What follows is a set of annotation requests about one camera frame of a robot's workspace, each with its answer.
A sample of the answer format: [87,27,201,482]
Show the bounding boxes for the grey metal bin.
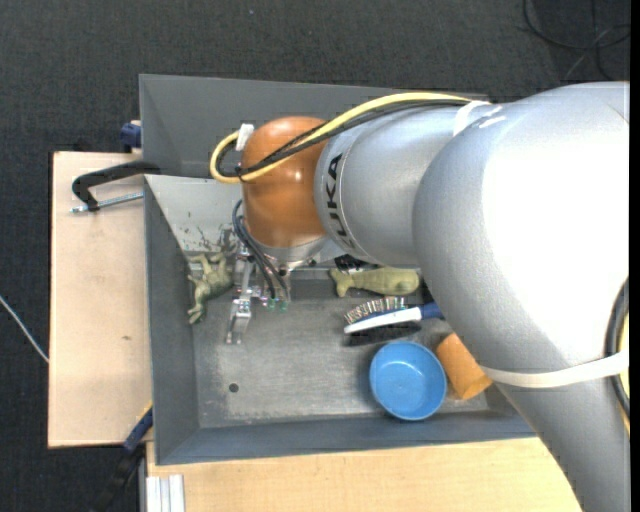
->
[138,73,539,466]

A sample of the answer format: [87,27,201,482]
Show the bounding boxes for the green toy dinosaur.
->
[186,251,237,325]

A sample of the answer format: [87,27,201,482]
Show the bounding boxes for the pale wood flat board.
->
[47,151,154,449]

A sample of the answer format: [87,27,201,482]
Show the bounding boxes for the orange cup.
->
[433,332,494,401]

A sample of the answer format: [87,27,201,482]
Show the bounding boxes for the green toy whale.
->
[328,266,421,299]

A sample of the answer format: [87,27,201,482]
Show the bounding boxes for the white and blue brush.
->
[342,295,444,336]

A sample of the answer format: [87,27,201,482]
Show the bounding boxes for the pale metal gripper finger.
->
[225,298,241,345]
[233,299,254,346]

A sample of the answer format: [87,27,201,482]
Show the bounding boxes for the blue bowl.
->
[368,340,448,422]

